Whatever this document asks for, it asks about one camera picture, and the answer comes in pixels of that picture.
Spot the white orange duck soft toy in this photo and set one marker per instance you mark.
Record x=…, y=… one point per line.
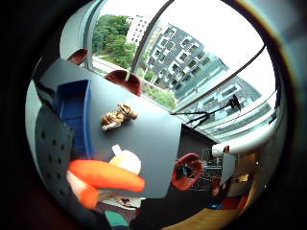
x=105, y=175

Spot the black tripod with camera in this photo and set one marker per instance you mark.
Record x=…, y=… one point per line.
x=204, y=114

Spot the blue plastic bin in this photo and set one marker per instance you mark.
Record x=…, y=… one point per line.
x=74, y=111

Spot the tiger soft toy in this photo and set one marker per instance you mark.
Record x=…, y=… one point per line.
x=117, y=116

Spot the grey panel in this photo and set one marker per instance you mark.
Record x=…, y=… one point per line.
x=228, y=167

